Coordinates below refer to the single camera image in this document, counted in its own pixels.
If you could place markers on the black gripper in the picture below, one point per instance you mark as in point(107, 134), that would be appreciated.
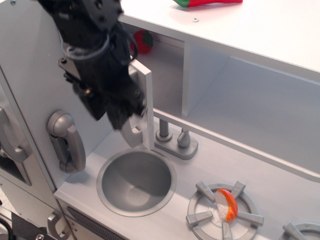
point(101, 80)

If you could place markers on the grey microwave door handle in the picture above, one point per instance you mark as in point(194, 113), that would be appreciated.
point(132, 132)

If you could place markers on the white microwave door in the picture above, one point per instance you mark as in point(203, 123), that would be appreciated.
point(148, 132)

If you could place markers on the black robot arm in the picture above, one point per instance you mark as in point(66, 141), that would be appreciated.
point(89, 24)

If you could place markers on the grey toy telephone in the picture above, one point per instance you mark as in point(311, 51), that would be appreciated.
point(67, 142)

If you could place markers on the grey round sink basin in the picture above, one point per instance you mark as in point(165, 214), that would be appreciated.
point(136, 182)

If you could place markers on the red strawberry toy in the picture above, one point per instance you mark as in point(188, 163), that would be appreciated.
point(143, 42)

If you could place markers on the grey toy faucet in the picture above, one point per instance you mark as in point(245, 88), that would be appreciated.
point(177, 143)

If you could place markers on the white toy kitchen unit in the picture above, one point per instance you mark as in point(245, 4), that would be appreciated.
point(243, 79)

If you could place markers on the red chili pepper toy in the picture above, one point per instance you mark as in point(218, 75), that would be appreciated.
point(196, 3)

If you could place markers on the grey stove burner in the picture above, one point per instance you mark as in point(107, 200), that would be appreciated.
point(204, 221)
point(300, 231)

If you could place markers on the salmon sushi toy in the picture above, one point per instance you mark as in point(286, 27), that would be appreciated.
point(226, 204)

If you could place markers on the grey oven door handle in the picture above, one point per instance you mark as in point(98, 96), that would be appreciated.
point(57, 227)

